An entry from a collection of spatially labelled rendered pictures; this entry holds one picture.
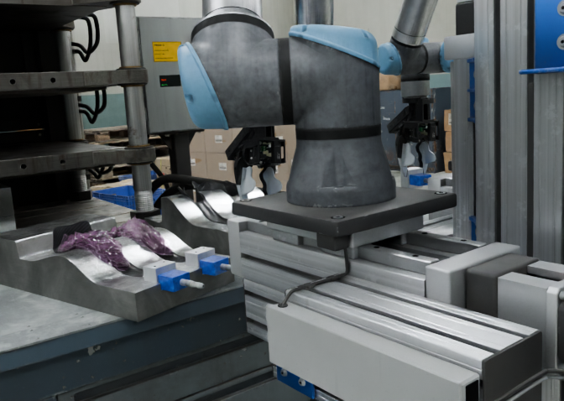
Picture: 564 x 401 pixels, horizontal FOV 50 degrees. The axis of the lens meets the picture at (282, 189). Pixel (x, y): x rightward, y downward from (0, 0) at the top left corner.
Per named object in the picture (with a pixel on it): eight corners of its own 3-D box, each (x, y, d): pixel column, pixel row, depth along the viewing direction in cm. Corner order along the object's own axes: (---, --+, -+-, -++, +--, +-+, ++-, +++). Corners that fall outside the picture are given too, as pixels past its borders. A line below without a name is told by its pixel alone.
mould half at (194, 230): (329, 251, 147) (326, 195, 145) (237, 274, 132) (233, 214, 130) (224, 222, 187) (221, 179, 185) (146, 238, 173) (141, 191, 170)
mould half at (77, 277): (234, 281, 128) (231, 230, 126) (138, 322, 107) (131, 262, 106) (91, 254, 158) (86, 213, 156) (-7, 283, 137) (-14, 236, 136)
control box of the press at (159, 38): (248, 396, 241) (219, 16, 217) (178, 424, 223) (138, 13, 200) (220, 377, 259) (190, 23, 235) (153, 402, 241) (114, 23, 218)
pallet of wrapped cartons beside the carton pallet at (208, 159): (321, 215, 577) (316, 117, 562) (260, 232, 521) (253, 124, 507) (236, 204, 663) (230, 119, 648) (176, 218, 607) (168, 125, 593)
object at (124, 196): (169, 213, 521) (167, 188, 518) (129, 223, 492) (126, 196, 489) (130, 208, 562) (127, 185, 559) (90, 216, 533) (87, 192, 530)
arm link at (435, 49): (434, 73, 143) (404, 75, 153) (469, 71, 148) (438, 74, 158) (433, 39, 142) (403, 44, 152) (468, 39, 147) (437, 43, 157)
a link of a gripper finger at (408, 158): (407, 177, 159) (413, 143, 158) (394, 175, 164) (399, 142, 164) (416, 179, 160) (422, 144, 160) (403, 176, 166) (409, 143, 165)
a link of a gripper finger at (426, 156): (434, 176, 163) (426, 143, 160) (420, 174, 168) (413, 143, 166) (442, 172, 164) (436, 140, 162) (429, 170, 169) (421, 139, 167)
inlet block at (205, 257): (252, 279, 118) (250, 252, 118) (235, 287, 115) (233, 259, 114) (204, 271, 126) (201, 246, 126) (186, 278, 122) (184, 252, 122)
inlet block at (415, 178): (446, 191, 158) (446, 171, 157) (430, 194, 156) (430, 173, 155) (415, 185, 170) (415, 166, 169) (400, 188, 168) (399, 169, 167)
